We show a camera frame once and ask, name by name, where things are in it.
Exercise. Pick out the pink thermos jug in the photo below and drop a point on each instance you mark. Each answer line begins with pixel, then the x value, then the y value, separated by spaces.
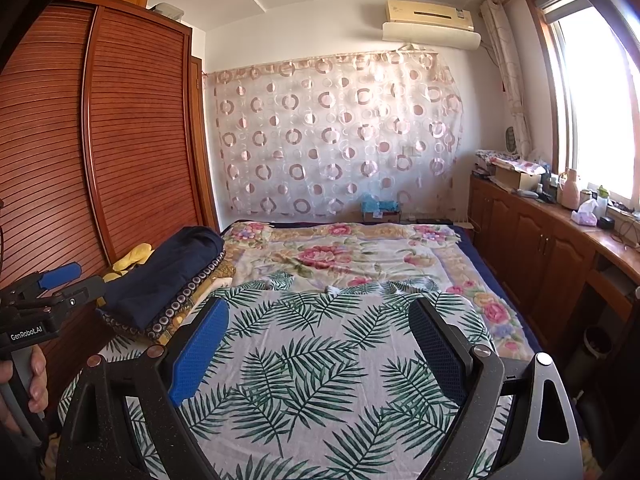
pixel 570 190

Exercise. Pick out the person's left hand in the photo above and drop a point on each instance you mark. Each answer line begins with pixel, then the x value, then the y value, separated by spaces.
pixel 37 385

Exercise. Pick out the floral cloth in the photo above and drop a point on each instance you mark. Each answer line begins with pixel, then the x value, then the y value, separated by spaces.
pixel 505 158

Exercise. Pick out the navy blue printed t-shirt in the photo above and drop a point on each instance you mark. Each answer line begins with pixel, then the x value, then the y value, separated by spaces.
pixel 160 270

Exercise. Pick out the sheer circle-patterned curtain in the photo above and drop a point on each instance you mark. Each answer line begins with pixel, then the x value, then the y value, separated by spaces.
pixel 340 135

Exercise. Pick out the dark circle-patterned pillow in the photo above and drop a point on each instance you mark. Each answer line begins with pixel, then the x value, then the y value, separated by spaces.
pixel 180 305

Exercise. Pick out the palm leaf bed sheet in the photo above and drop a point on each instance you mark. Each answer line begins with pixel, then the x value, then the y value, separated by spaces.
pixel 310 350

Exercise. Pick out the beige patterned window curtain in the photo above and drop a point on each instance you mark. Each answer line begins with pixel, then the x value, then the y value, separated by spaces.
pixel 507 80

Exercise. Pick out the cardboard box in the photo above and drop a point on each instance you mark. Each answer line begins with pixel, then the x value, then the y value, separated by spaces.
pixel 517 178

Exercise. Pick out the blue box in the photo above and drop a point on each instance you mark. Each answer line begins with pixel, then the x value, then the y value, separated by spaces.
pixel 380 207

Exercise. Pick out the navy bed mattress cover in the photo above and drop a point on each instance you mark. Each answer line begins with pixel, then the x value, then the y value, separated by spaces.
pixel 492 270

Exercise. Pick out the floral blanket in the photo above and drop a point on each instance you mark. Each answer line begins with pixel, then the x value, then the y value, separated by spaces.
pixel 350 250

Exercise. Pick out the green-capped bottle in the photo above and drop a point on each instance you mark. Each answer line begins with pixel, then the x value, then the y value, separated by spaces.
pixel 602 199

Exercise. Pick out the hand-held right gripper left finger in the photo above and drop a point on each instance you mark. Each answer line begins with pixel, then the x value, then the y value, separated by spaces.
pixel 200 350

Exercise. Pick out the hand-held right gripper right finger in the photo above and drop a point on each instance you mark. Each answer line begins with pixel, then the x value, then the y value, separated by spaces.
pixel 442 355

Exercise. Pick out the cream wall air conditioner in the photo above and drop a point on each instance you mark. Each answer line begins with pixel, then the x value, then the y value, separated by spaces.
pixel 430 14

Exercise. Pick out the yellow plush toy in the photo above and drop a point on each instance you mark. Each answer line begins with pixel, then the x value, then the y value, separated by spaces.
pixel 132 256

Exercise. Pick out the small round fan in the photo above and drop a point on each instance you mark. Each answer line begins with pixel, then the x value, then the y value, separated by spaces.
pixel 511 140

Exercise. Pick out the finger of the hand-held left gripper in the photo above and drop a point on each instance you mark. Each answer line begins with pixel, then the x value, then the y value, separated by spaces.
pixel 85 290
pixel 60 274

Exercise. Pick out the white box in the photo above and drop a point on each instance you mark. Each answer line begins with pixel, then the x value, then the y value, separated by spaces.
pixel 167 10

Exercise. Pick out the brown slatted wooden wardrobe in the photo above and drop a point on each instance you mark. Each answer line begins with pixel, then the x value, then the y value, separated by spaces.
pixel 65 135

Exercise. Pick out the wood-framed window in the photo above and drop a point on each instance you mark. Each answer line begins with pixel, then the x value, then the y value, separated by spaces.
pixel 595 90

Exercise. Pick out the pink tissue pack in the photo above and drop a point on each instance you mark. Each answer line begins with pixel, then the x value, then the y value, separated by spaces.
pixel 585 214

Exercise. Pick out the dark round bin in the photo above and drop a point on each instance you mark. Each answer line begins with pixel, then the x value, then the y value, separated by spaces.
pixel 590 357

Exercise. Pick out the red tassel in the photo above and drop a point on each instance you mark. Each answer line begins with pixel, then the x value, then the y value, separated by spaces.
pixel 503 82

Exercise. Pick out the long wooden cabinet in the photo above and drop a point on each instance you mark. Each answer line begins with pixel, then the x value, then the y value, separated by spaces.
pixel 540 255

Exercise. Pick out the small black box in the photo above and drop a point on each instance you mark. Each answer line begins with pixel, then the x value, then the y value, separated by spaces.
pixel 607 223

